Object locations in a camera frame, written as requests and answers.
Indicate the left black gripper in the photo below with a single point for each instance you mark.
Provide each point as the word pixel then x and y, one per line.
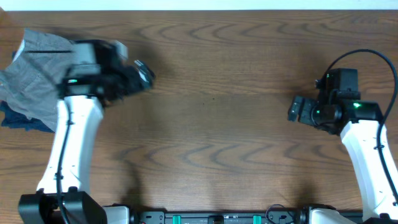
pixel 142 83

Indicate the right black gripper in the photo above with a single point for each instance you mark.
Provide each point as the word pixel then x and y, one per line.
pixel 305 114

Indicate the grey shorts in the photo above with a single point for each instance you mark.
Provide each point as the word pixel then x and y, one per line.
pixel 28 83

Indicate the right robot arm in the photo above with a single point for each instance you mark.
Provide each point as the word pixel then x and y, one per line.
pixel 358 124

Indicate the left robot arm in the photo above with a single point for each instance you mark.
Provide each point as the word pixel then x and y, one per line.
pixel 62 195

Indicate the folded navy blue garment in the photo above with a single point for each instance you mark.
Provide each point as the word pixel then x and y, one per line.
pixel 15 120

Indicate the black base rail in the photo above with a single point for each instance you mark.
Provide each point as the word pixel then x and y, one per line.
pixel 275 215

